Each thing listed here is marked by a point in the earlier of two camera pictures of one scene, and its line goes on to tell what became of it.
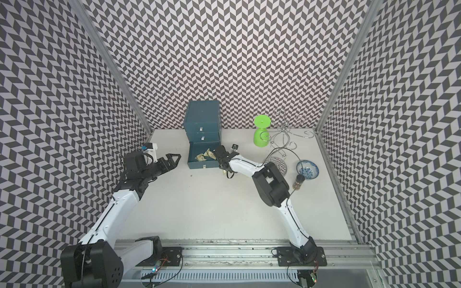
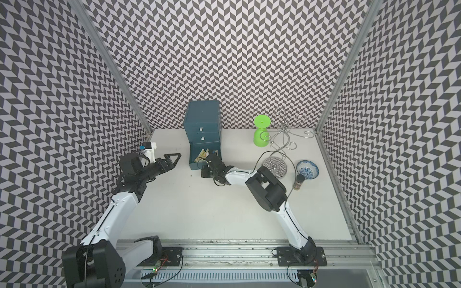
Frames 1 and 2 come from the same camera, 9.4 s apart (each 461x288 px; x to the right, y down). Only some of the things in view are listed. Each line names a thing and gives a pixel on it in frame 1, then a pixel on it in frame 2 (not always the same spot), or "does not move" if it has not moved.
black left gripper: [163, 162] does not move
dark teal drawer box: [203, 125] does not move
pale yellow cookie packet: [200, 158] does not move
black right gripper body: [220, 166] -> [207, 171]
